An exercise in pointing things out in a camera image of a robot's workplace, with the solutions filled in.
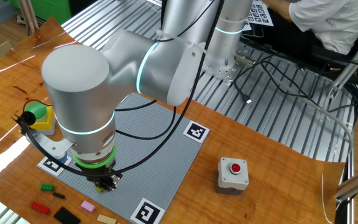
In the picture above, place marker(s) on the small lime Lego brick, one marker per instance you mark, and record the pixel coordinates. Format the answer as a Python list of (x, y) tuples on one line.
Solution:
[(99, 188)]

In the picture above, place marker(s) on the long tan Lego plate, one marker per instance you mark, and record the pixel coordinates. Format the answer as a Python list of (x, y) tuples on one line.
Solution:
[(106, 219)]

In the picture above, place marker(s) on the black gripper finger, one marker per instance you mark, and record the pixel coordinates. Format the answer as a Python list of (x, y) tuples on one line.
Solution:
[(113, 183), (93, 184)]

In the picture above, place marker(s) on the wooden stick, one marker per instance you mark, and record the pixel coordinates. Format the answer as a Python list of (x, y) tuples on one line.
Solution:
[(26, 18), (33, 18)]

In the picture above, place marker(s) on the black office chair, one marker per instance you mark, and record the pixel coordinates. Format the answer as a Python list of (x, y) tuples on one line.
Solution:
[(331, 60)]

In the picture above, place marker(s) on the red Lego brick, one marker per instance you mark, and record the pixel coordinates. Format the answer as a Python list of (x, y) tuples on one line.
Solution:
[(40, 208)]

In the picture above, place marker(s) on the red push button box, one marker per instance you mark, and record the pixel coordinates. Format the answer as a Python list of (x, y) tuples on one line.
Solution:
[(233, 175)]

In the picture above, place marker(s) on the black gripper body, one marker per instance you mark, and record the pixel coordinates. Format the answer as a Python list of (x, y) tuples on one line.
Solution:
[(101, 177)]

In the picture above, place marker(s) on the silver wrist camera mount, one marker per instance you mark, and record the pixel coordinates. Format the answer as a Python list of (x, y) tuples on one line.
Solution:
[(53, 144)]

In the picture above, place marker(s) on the printed marker grid sheet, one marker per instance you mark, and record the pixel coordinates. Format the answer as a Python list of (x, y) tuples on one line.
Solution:
[(259, 14)]

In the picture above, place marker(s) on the pink Lego brick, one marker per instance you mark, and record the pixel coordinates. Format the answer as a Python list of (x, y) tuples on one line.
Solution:
[(87, 206)]

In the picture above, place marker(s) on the narrow black Lego plate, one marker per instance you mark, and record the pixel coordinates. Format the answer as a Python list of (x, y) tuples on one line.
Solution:
[(58, 195)]

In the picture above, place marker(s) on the green Lego brick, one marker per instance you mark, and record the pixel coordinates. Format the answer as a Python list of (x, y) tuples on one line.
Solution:
[(47, 187)]

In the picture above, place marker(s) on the person in white shirt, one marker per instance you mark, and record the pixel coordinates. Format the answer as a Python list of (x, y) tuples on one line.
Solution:
[(328, 21)]

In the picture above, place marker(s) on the black white fiducial marker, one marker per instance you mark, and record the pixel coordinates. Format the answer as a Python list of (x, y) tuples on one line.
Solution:
[(147, 213), (50, 168), (196, 132)]

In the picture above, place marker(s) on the grey Lego baseplate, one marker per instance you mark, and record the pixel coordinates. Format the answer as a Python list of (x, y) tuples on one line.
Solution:
[(160, 161)]

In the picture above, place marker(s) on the green push button yellow box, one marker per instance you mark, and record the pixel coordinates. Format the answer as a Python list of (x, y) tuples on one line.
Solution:
[(40, 119)]

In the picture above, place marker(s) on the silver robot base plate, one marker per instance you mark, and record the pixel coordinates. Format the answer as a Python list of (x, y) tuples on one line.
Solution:
[(225, 74)]

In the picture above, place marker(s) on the bare person forearm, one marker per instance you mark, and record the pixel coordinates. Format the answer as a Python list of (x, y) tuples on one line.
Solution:
[(278, 7)]

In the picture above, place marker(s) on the large black Lego plate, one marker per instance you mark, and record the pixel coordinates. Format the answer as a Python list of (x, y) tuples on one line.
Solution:
[(67, 216)]

